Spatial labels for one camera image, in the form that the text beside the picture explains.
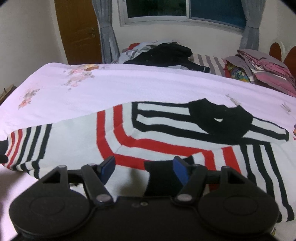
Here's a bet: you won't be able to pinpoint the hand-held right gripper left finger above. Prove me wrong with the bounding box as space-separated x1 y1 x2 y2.
40 156 116 206

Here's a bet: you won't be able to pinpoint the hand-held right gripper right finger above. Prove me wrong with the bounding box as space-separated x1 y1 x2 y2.
173 156 247 205

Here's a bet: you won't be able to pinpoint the red black white striped sweater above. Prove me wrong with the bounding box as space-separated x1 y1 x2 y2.
0 98 292 223

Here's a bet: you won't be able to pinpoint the white grey crumpled clothes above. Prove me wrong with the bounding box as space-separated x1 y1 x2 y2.
118 42 163 63

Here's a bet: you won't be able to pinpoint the pink floral blanket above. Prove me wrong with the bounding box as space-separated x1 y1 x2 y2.
0 62 296 241

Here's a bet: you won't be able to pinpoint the grey white striped cloth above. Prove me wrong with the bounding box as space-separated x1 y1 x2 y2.
191 53 227 77

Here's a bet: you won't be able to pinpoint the colourful patterned cloth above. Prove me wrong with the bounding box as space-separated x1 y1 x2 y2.
225 61 252 83

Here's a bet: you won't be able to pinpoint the black garment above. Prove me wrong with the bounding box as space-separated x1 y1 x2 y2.
124 43 211 74

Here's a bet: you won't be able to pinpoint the folded pink grey bedding stack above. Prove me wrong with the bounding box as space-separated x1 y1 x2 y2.
225 49 296 97

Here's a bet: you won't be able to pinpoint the grey curtain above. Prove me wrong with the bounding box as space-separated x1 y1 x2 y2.
239 0 262 55
91 0 121 64

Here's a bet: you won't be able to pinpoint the brown wooden door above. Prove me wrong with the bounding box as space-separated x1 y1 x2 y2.
54 0 103 66

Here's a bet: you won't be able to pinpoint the red white flower-shaped headboard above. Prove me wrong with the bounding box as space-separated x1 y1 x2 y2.
268 42 296 78

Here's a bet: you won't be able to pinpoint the window with white frame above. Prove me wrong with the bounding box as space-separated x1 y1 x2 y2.
117 0 247 31

